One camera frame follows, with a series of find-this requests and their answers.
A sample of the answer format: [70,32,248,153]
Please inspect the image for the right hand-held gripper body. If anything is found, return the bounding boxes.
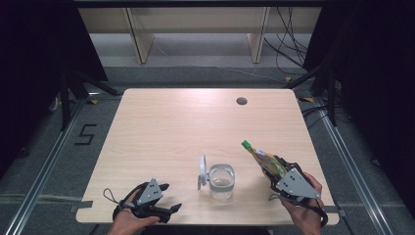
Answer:
[269,165,322,208]

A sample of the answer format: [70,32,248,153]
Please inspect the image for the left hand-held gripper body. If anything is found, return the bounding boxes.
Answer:
[131,177,173,224]

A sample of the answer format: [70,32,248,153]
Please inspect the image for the yellow spouted pouch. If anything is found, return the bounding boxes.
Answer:
[241,140,290,180]

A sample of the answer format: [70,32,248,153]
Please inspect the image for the clear container with white lid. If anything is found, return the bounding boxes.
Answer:
[197,154,236,201]

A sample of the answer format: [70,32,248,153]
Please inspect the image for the person's right hand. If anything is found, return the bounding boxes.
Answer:
[281,171,325,235]

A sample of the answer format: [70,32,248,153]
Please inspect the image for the person's left hand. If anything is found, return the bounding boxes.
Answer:
[109,189,161,235]

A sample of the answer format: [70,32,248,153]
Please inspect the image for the grey tape strip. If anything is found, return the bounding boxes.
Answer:
[326,205,347,218]
[69,200,94,213]

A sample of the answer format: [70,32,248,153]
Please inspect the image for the black metal stand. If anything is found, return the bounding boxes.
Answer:
[283,57,339,127]
[59,68,120,131]

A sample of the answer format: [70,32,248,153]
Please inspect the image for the black curtain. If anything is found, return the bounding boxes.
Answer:
[302,0,415,216]
[0,0,109,179]

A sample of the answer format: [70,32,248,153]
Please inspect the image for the light wooden shelf unit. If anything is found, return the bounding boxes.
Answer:
[77,7,323,65]

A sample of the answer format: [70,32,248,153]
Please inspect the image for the black wrist strap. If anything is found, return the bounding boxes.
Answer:
[103,181,148,223]
[268,192,329,228]

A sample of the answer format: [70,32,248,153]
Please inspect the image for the metal floor rail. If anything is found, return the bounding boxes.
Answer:
[312,97,392,235]
[4,97,86,235]

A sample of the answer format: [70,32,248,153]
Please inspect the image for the black floor cables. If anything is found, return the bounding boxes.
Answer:
[301,106,331,129]

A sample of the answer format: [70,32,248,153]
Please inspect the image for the bundle of hanging black cables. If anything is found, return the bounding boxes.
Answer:
[263,7,311,76]

